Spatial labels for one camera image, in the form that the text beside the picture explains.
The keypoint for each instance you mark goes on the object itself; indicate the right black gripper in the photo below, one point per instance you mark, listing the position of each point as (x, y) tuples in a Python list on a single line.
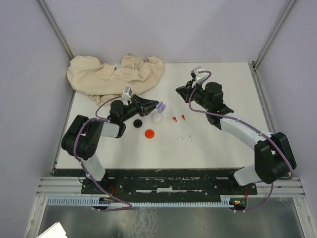
[(185, 91)]

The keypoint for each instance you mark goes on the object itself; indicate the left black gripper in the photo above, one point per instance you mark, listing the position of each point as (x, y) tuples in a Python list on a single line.
[(144, 106)]

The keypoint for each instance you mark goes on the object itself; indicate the purple earbud charging case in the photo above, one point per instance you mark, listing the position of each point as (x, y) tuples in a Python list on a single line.
[(160, 107)]

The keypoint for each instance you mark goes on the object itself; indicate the white earbud charging case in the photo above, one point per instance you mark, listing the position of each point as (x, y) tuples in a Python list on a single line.
[(157, 117)]

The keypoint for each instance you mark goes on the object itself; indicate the black earbud charging case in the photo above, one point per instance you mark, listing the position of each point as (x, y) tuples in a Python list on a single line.
[(137, 123)]

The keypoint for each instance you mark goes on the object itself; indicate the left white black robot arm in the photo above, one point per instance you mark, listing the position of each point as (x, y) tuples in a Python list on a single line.
[(82, 137)]

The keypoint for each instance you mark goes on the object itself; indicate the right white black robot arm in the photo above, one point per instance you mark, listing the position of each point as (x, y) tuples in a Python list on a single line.
[(274, 158)]

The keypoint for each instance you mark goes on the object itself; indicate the red earbud charging case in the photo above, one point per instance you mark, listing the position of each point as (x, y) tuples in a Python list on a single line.
[(149, 133)]

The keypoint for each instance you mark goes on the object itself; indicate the beige crumpled cloth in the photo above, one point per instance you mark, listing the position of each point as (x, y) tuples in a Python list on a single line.
[(102, 81)]

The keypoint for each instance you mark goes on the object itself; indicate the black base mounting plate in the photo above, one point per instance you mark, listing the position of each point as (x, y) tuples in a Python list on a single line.
[(157, 185)]

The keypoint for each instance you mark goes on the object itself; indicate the white paper sheet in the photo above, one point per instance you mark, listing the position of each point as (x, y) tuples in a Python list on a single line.
[(55, 231)]

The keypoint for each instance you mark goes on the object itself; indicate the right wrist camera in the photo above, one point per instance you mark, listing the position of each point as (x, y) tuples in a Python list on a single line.
[(198, 76)]

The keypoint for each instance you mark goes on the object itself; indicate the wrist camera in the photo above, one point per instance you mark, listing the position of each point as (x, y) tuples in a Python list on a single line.
[(127, 93), (198, 76)]

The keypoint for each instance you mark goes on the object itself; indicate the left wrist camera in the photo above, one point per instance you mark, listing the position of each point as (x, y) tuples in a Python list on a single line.
[(127, 93)]

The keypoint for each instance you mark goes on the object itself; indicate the right aluminium frame post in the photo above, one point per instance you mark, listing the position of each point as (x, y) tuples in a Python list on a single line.
[(277, 27)]

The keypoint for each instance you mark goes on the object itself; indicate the aluminium frame post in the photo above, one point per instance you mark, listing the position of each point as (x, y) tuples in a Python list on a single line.
[(277, 27), (44, 7)]

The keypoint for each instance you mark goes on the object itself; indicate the left aluminium frame post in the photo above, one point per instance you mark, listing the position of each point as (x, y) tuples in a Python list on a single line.
[(44, 7)]

